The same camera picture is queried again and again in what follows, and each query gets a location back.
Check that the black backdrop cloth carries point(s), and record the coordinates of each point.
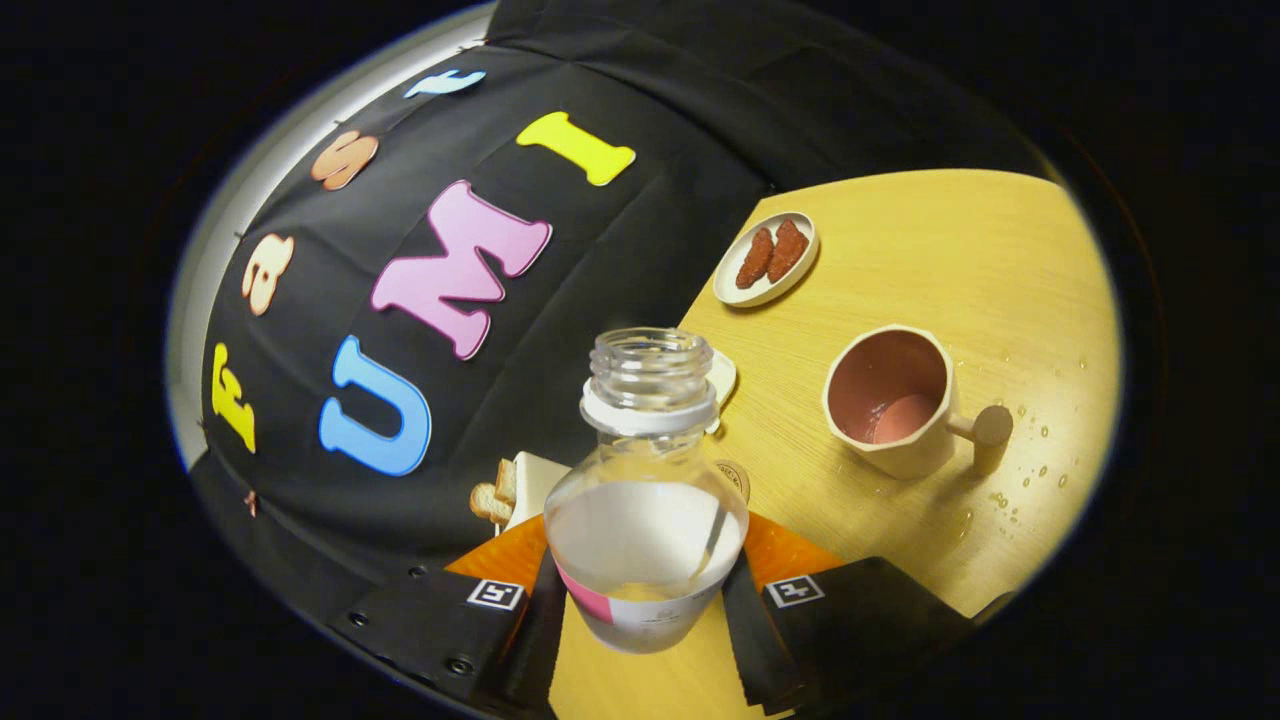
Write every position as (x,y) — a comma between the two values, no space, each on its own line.
(620,250)

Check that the beige cup with pink inside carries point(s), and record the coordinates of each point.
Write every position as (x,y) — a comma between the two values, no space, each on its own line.
(915,450)

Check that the clear plastic juice bottle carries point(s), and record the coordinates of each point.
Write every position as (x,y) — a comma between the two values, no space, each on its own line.
(645,540)

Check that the red sausage piece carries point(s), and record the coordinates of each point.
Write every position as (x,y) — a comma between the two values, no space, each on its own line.
(754,260)
(788,250)

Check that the toast bread slice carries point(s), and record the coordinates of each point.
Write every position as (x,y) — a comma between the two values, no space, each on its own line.
(490,503)
(506,480)

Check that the white divided dish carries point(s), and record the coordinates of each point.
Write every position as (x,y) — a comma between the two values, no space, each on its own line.
(722,378)

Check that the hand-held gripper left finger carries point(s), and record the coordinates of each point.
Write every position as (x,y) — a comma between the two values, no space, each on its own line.
(530,650)

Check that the round cork coaster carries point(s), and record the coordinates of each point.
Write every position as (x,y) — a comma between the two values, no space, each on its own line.
(738,478)

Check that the white toaster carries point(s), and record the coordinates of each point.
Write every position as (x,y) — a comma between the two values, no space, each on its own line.
(535,485)

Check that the round white plate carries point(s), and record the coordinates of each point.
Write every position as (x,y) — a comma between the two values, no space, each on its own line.
(735,290)

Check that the wooden table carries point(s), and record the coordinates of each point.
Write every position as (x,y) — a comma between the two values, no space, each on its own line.
(950,250)

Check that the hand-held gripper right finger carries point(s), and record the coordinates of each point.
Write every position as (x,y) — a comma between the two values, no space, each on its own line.
(755,640)

